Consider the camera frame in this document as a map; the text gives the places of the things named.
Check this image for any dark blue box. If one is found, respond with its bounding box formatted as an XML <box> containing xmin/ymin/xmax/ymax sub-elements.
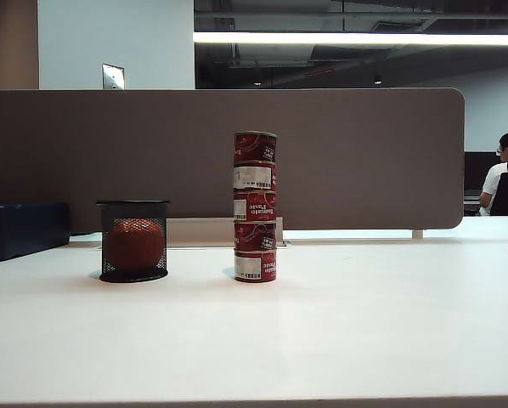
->
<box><xmin>0</xmin><ymin>201</ymin><xmax>71</xmax><ymax>264</ymax></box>

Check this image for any computer monitor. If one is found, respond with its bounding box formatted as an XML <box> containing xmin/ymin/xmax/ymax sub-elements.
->
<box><xmin>464</xmin><ymin>151</ymin><xmax>500</xmax><ymax>193</ymax></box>

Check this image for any metal wall switch plate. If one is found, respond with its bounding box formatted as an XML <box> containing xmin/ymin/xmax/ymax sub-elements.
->
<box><xmin>101</xmin><ymin>63</ymin><xmax>126</xmax><ymax>90</ymax></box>

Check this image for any white ceiling light strip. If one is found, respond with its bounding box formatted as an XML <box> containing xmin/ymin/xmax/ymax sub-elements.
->
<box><xmin>193</xmin><ymin>31</ymin><xmax>508</xmax><ymax>47</ymax></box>

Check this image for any black mesh pen holder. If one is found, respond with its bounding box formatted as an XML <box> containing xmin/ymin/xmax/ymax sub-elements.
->
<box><xmin>95</xmin><ymin>199</ymin><xmax>171</xmax><ymax>284</ymax></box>

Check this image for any person in white shirt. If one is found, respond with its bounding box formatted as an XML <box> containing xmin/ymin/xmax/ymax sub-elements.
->
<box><xmin>478</xmin><ymin>130</ymin><xmax>508</xmax><ymax>217</ymax></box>

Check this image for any brown desk divider panel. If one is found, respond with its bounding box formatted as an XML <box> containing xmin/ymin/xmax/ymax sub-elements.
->
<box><xmin>0</xmin><ymin>88</ymin><xmax>466</xmax><ymax>231</ymax></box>

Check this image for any red tomato paste can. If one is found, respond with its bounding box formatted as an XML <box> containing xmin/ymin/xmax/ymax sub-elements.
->
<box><xmin>233</xmin><ymin>190</ymin><xmax>278</xmax><ymax>223</ymax></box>
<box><xmin>233</xmin><ymin>161</ymin><xmax>278</xmax><ymax>192</ymax></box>
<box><xmin>234</xmin><ymin>249</ymin><xmax>278</xmax><ymax>283</ymax></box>
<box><xmin>234</xmin><ymin>219</ymin><xmax>278</xmax><ymax>252</ymax></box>
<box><xmin>233</xmin><ymin>130</ymin><xmax>279</xmax><ymax>165</ymax></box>

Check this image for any orange ball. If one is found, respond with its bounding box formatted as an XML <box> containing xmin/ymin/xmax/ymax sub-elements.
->
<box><xmin>108</xmin><ymin>218</ymin><xmax>164</xmax><ymax>271</ymax></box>

